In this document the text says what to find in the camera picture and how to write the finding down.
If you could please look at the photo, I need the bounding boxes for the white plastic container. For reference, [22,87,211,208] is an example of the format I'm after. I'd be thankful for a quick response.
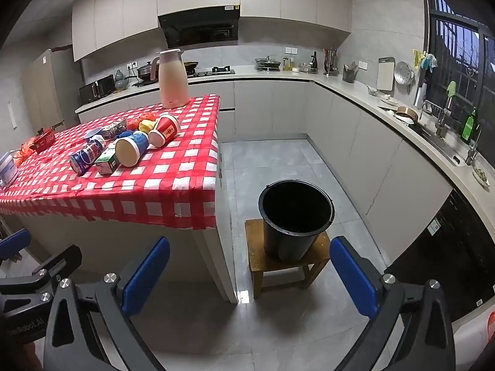
[0,152,19,186]

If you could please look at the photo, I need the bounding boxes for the white cutting board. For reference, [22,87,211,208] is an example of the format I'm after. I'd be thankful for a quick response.
[376,57,396,92]

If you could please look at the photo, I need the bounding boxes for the grey base cabinets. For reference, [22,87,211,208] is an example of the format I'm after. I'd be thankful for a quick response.
[75,77,453,263]

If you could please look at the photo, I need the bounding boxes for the plate of food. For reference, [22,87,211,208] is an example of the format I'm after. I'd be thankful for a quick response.
[471,164,492,190]

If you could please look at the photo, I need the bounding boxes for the pink thermos jug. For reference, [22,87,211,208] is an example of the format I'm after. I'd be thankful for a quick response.
[151,48,191,109]

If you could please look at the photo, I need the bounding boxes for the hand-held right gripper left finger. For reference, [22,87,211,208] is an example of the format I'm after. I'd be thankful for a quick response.
[44,236,171,371]

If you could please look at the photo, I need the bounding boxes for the steel sink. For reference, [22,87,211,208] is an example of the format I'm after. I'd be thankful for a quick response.
[410,118,467,167]

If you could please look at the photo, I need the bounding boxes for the steel colander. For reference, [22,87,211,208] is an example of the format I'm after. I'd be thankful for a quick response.
[394,61,415,86]

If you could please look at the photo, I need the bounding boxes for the copper pot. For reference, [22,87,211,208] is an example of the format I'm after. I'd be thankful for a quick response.
[394,105,420,124]

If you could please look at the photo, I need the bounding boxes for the red paper cup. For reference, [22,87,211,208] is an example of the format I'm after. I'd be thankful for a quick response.
[149,113,182,147]

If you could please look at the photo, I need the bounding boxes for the red floral pot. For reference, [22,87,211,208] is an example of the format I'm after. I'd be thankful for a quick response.
[31,122,64,151]

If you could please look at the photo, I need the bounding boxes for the blue paper cup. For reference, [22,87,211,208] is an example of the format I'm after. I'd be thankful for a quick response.
[115,131,150,168]

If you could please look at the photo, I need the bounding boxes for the black range hood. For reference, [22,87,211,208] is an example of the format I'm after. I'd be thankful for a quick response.
[158,6,239,49]

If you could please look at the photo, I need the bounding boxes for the steel kitchen faucet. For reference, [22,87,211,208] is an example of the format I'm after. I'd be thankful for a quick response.
[423,98,453,138]

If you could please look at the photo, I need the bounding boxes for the black pot with lid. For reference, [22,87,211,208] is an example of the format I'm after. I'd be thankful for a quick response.
[136,61,159,83]

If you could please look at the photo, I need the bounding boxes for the black bucket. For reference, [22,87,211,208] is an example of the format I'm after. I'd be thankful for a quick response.
[258,180,335,262]

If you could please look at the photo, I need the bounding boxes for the orange mesh bag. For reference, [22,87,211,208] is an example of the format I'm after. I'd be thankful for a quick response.
[11,143,33,163]

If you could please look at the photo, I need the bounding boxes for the grey refrigerator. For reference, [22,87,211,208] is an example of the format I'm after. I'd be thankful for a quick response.
[21,48,84,140]

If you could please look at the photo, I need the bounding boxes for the black built-in oven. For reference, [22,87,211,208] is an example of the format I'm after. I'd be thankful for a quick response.
[385,189,495,321]

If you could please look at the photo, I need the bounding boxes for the orange plastic bag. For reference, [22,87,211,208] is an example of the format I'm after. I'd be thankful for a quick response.
[126,113,155,130]

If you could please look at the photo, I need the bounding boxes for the gas stove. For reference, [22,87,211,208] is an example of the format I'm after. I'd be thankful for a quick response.
[186,69,236,78]

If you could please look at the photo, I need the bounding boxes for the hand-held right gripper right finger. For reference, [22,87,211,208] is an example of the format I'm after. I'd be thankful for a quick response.
[329,236,457,371]

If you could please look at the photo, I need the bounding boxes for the green bottle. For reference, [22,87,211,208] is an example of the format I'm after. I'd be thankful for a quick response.
[461,107,478,143]

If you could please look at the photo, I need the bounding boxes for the black microwave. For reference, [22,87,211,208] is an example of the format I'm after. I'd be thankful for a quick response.
[79,74,116,105]

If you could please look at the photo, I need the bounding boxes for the red utensil rack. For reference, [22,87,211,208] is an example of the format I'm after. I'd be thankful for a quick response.
[323,47,339,76]

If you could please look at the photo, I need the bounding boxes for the pan with glass lid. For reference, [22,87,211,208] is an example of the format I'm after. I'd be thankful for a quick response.
[254,56,282,72]

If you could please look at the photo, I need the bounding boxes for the green white carton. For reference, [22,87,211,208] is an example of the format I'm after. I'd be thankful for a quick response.
[95,142,121,174]

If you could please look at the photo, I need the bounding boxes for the dark window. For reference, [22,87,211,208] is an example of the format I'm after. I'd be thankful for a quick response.
[421,0,495,132]

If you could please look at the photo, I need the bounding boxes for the red checked tablecloth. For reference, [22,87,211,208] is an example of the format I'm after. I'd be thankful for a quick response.
[0,93,221,230]

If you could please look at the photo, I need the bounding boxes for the blue drink can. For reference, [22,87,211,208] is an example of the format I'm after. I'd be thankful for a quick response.
[70,139,106,175]

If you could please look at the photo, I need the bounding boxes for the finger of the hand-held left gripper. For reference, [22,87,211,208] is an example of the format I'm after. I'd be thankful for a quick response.
[0,245,83,306]
[0,229,32,263]

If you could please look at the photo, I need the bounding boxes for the grey upper cabinets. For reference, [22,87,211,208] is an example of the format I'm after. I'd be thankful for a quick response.
[71,0,352,62]

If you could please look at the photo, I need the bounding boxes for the white kitchen island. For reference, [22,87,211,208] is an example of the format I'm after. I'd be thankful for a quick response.
[0,209,238,304]

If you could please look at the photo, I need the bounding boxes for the wooden stool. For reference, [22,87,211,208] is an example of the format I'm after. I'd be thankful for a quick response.
[245,218,331,299]

